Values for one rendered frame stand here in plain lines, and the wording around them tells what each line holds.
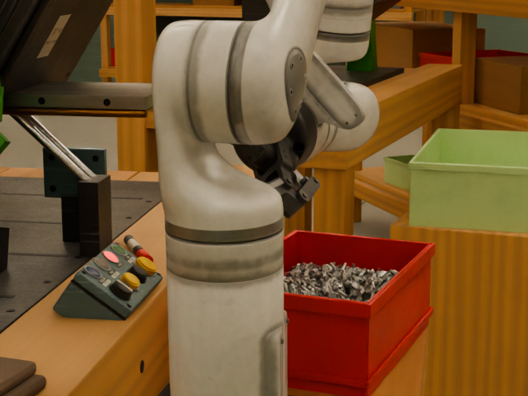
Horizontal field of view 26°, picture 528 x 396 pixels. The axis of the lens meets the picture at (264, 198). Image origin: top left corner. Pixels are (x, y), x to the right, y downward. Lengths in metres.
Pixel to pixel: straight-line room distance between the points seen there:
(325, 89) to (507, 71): 3.41
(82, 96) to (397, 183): 3.81
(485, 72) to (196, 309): 3.81
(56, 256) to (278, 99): 0.88
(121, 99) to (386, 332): 0.48
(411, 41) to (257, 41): 4.32
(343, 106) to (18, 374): 0.40
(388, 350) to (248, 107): 0.70
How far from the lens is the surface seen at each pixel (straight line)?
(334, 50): 1.19
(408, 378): 1.46
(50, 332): 1.33
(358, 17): 1.19
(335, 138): 1.16
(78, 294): 1.36
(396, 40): 5.30
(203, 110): 0.83
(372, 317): 1.35
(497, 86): 4.54
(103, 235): 1.64
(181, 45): 0.84
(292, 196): 0.98
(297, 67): 0.85
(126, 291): 1.36
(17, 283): 1.53
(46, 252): 1.67
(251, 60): 0.82
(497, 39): 10.35
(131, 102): 1.57
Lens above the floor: 1.32
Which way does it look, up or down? 12 degrees down
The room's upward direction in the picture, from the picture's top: straight up
